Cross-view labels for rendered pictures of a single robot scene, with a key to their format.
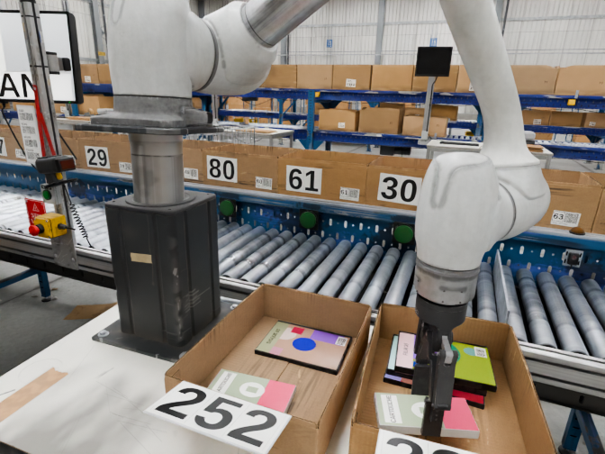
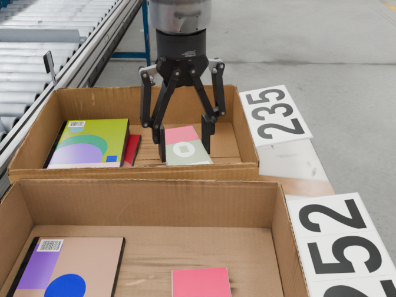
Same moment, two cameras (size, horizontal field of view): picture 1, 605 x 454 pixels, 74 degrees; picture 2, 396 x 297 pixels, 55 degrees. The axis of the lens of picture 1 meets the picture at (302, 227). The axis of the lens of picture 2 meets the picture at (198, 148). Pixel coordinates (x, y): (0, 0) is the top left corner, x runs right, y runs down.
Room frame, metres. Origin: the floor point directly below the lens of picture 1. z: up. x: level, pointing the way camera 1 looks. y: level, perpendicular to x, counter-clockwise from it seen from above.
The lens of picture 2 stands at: (0.71, 0.32, 1.19)
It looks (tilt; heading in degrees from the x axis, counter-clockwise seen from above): 35 degrees down; 250
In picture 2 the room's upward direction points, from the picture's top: straight up
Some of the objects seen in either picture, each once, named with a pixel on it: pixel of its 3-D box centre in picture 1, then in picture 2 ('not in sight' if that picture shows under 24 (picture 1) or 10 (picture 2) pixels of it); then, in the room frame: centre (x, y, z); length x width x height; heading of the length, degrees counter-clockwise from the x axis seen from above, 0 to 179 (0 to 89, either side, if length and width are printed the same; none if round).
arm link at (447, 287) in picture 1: (445, 277); (180, 7); (0.55, -0.22, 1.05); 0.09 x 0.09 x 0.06
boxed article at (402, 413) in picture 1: (423, 414); (184, 154); (0.55, -0.22, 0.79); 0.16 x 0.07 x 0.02; 87
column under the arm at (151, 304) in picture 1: (168, 263); not in sight; (0.87, 0.32, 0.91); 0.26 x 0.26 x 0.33; 71
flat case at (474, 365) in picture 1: (442, 358); (88, 147); (0.71, -0.30, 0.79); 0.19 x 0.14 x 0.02; 74
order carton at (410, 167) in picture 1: (419, 184); not in sight; (1.63, -0.48, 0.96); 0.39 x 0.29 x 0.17; 69
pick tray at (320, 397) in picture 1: (283, 355); (136, 285); (0.69, 0.03, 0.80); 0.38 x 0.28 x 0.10; 159
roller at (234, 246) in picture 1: (231, 249); not in sight; (1.44, 0.27, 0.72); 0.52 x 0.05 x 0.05; 159
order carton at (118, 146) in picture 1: (128, 153); not in sight; (2.20, 0.97, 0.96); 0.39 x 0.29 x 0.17; 68
